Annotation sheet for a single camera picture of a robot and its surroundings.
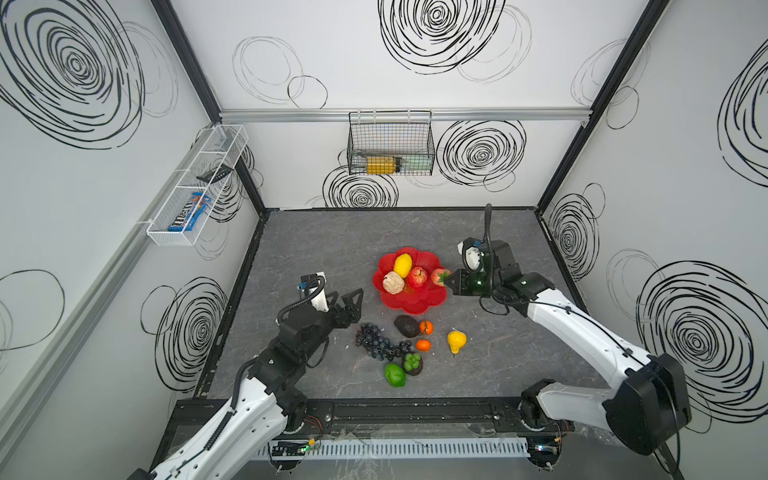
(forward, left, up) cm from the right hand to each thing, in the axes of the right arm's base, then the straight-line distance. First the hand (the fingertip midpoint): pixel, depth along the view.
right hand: (444, 279), depth 80 cm
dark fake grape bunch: (-14, +18, -12) cm, 26 cm away
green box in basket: (+29, +7, +17) cm, 35 cm away
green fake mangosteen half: (-19, +9, -11) cm, 24 cm away
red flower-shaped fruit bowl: (+2, +7, -16) cm, 17 cm away
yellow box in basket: (+29, +18, +16) cm, 38 cm away
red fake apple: (+8, +6, -11) cm, 15 cm away
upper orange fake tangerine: (-8, +4, -14) cm, 17 cm away
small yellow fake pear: (-12, -4, -13) cm, 18 cm away
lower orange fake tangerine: (-13, +5, -14) cm, 20 cm away
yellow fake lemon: (+12, +11, -11) cm, 19 cm away
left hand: (-6, +24, +3) cm, 25 cm away
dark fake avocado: (-8, +10, -12) cm, 18 cm away
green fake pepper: (-21, +13, -14) cm, 28 cm away
